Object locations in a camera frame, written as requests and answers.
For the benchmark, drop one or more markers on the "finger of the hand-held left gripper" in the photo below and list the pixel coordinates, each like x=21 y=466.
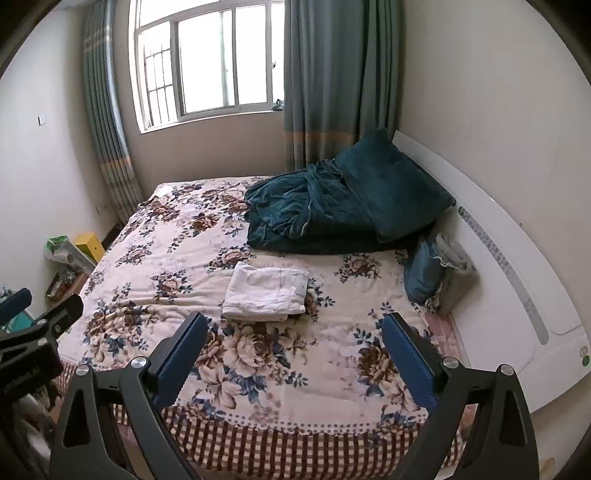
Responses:
x=16 y=304
x=60 y=318

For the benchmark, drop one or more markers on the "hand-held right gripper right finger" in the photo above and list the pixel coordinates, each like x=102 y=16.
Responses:
x=411 y=364

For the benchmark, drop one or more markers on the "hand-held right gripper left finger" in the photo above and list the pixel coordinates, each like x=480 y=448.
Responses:
x=184 y=355

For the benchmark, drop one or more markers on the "white pants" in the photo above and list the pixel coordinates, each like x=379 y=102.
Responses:
x=263 y=290

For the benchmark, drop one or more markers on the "wooden nightstand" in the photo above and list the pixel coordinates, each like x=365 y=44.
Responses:
x=64 y=288

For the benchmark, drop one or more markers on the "pink bed sheet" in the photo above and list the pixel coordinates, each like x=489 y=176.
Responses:
x=445 y=337

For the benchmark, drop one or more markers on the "green and white box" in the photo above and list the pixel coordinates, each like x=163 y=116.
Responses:
x=57 y=247

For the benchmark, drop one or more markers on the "yellow box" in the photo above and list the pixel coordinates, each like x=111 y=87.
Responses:
x=90 y=247

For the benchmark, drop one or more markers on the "small teal pillow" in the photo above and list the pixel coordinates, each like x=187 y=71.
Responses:
x=422 y=277

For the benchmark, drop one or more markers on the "grey frayed cloth pillow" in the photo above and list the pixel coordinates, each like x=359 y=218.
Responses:
x=457 y=286

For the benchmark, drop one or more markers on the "floral bed blanket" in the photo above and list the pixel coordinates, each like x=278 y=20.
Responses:
x=277 y=369

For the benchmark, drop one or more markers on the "brown checked bed sheet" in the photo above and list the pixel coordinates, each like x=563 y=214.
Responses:
x=277 y=447

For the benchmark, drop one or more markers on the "white bed headboard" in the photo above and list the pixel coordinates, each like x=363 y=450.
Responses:
x=554 y=295

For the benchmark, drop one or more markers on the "teal velvet quilt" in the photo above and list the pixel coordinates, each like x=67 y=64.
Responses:
x=300 y=217

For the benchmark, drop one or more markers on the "large teal velvet pillow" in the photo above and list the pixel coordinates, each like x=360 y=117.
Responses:
x=392 y=184

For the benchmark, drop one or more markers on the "teal striped curtain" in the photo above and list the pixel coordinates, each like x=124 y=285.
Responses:
x=106 y=138
x=332 y=92

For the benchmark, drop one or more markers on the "small item on windowsill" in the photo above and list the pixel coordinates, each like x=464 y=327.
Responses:
x=278 y=105

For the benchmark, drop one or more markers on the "white framed window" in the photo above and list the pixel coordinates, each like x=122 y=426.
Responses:
x=207 y=60

